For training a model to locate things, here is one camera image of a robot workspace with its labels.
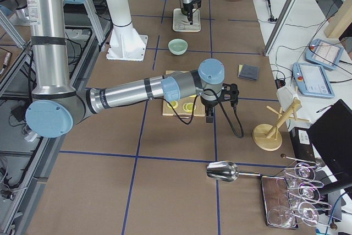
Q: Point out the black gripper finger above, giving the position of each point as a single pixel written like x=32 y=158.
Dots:
x=190 y=19
x=209 y=118

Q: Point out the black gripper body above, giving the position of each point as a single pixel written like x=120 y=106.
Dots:
x=187 y=10
x=209 y=105

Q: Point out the light green bowl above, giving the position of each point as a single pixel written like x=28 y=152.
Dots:
x=177 y=46

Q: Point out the white bear tray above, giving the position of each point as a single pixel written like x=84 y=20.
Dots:
x=181 y=23

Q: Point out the upper lemon slice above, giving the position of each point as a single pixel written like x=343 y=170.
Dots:
x=188 y=107

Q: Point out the lemon slice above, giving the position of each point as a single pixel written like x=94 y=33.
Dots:
x=188 y=107
x=173 y=104

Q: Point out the wooden cutting board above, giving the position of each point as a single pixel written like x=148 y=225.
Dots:
x=181 y=108

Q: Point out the lower lemon slice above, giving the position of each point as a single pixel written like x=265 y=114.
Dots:
x=173 y=104

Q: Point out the grey folded cloth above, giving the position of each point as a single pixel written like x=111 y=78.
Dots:
x=249 y=72

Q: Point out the metal scoop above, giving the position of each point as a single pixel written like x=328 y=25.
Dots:
x=227 y=171

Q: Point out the wooden mug tree stand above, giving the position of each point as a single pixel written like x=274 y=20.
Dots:
x=267 y=136

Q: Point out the near teach pendant tablet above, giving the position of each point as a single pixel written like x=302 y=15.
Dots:
x=312 y=80

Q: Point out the teach pendant tablet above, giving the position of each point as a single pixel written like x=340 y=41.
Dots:
x=312 y=80
x=324 y=53

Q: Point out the black glass rack tray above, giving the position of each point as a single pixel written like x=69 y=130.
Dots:
x=274 y=193

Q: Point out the black laptop monitor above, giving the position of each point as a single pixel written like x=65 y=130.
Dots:
x=331 y=137

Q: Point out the far teach pendant tablet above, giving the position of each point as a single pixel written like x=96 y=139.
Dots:
x=324 y=53

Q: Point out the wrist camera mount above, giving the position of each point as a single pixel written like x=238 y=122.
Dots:
x=197 y=3
x=230 y=94

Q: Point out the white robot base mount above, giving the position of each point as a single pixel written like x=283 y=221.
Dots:
x=125 y=43

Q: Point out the aluminium frame post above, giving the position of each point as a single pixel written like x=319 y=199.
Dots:
x=279 y=26

